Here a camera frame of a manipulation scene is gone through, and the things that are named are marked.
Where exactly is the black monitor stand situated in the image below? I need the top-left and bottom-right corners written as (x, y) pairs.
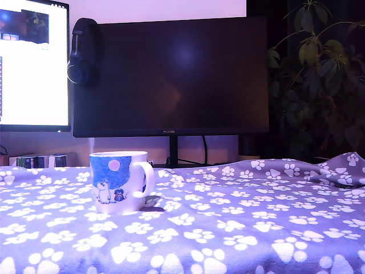
top-left (152, 135), bottom-right (218, 168)

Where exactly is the green leafy houseplant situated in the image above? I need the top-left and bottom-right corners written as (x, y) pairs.
top-left (267, 0), bottom-right (365, 161)

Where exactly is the lit white computer monitor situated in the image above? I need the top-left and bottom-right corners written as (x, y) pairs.
top-left (0, 0), bottom-right (71, 133)

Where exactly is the black Huawei computer monitor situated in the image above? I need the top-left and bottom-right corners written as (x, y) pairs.
top-left (72, 16), bottom-right (270, 138)

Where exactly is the black over-ear headphones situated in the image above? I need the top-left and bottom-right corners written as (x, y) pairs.
top-left (67, 17), bottom-right (100, 87)

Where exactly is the blue and white cartoon mug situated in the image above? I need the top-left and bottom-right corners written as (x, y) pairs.
top-left (89, 151), bottom-right (156, 215)

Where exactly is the black monitor cable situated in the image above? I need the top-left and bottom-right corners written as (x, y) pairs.
top-left (201, 135), bottom-right (208, 166)

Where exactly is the grey paw print blanket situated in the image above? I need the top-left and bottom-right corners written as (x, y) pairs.
top-left (0, 152), bottom-right (365, 274)

